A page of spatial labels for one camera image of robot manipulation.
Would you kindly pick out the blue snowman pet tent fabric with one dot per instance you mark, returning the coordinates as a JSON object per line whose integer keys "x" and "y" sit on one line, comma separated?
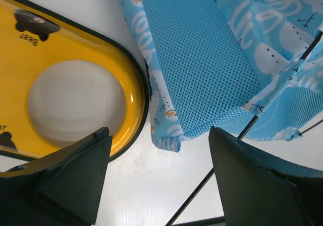
{"x": 221, "y": 63}

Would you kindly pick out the black tent pole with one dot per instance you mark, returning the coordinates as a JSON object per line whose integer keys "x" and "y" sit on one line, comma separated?
{"x": 308, "y": 129}
{"x": 240, "y": 136}

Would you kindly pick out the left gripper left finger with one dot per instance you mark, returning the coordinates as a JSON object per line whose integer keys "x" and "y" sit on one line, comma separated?
{"x": 62, "y": 188}

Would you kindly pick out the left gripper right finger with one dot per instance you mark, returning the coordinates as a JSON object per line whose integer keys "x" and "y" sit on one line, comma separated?
{"x": 258, "y": 188}

